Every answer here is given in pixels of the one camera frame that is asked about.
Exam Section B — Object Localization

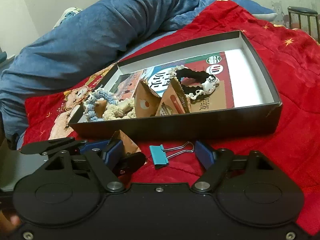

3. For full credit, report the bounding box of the brown triangular snack packet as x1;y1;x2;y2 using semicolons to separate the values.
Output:
135;80;162;118

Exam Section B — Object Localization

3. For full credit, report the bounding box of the blue white braided scrunchie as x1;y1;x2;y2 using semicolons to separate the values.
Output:
83;87;119;122

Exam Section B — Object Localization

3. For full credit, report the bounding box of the teal binder clip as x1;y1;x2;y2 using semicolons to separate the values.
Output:
149;141;195;169

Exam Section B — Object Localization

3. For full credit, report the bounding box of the black shallow cardboard box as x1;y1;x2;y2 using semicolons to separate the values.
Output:
69;31;282;141

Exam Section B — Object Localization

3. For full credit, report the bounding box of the black white lace scrunchie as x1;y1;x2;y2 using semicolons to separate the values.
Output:
168;65;220;101

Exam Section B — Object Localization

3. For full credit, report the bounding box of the cream braided scrunchie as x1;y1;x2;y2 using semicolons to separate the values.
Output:
103;98;136;121

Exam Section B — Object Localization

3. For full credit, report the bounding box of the blue fleece blanket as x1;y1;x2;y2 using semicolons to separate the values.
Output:
0;0;278;143

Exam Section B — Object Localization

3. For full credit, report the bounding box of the red cartoon print blanket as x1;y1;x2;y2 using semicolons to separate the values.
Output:
23;0;319;235

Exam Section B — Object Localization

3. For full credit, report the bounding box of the patterned pillow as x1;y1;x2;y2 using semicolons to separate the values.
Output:
53;7;83;28

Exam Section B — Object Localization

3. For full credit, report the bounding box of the blue round stool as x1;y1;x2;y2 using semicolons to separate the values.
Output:
287;6;320;42

